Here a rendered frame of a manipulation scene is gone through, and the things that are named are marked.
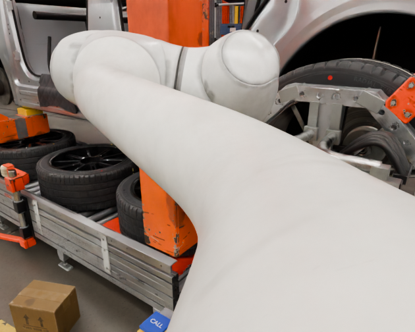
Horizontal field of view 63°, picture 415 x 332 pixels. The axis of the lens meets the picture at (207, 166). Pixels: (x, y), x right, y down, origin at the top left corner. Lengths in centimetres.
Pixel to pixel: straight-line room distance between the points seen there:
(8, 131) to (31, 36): 74
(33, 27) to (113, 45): 264
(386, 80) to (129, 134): 83
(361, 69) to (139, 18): 62
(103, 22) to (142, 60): 166
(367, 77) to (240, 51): 62
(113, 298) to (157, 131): 174
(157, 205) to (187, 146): 101
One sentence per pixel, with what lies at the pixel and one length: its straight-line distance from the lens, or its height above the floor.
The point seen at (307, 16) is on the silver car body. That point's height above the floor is 131.
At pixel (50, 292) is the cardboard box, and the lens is 175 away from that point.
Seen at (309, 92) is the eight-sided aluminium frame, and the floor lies 111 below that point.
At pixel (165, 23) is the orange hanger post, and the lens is 99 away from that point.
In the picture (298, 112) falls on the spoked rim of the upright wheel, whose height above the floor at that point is 103.
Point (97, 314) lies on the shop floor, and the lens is 184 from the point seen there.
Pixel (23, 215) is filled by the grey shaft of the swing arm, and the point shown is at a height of 27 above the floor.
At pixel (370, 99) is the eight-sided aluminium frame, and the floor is 110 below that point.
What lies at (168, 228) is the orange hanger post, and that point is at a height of 63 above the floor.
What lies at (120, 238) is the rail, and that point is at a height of 39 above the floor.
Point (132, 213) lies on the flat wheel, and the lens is 162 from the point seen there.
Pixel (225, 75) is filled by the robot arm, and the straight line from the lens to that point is 38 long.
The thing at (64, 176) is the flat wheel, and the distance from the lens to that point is 209.
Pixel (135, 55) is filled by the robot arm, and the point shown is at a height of 122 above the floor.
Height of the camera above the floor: 124
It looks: 21 degrees down
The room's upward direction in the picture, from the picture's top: straight up
